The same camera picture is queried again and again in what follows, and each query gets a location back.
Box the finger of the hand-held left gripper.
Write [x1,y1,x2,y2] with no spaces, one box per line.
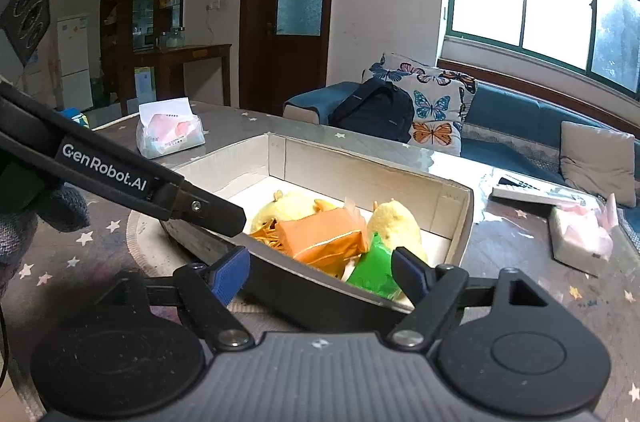
[164,180,249,237]

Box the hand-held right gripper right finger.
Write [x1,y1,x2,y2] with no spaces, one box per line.
[387,246,559,351]

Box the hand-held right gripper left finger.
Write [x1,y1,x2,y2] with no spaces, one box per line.
[112,246,257,351]

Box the green packet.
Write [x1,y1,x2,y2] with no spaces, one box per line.
[346,232,408,303]

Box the yellow plush chick orange hair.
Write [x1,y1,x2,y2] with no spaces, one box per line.
[248,189,321,253]

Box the orange packet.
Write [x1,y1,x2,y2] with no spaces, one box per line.
[276,201,373,275]

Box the cardboard box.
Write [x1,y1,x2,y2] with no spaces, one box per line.
[159,131,475,334]

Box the person's left hand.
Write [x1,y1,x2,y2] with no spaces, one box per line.
[0,183,92,299]

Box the small teal box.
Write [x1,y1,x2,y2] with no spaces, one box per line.
[57,108,91,128]

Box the tissue pack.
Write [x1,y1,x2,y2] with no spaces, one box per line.
[547,192,618,277]
[136,98,207,159]

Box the white fridge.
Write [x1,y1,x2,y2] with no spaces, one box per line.
[56,13,96,112]

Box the wooden side table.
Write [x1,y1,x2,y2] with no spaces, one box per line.
[117,43,233,115]

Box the remote control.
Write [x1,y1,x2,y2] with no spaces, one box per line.
[491,175,576,206]

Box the butterfly print pillow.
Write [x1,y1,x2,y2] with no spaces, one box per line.
[361,52,479,123]
[400,75,468,157]

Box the dark backpack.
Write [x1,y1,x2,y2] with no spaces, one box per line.
[328,77,416,143]

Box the blue sofa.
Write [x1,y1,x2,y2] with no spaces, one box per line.
[282,80,640,253]

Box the beige pillow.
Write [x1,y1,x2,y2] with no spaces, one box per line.
[559,121,638,209]

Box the brown wooden door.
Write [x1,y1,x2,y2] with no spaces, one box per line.
[239,0,338,115]

